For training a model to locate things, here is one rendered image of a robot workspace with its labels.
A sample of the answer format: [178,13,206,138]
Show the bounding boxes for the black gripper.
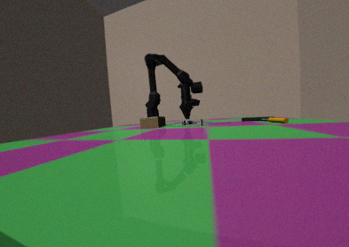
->
[180,93,196,119]

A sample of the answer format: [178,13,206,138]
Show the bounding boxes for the yellow-handled screwdriver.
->
[263,117,289,124]

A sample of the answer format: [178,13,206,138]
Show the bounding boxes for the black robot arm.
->
[145,54,203,118]

